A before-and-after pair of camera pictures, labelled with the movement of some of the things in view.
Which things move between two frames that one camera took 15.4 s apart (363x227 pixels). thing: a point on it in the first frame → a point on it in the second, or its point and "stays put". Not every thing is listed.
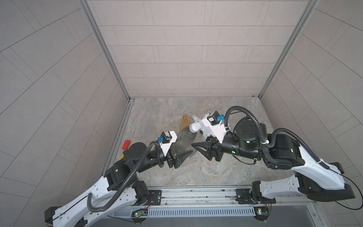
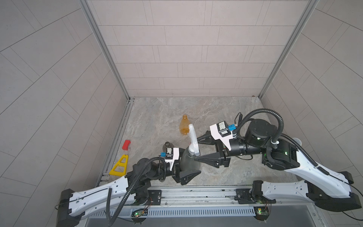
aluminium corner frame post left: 104,45 stays put
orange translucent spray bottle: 184,123 stays put
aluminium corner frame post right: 309,6 stays put
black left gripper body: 169,159 → 176,169
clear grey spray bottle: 184,141 → 188,162
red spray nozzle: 125,144 stays put
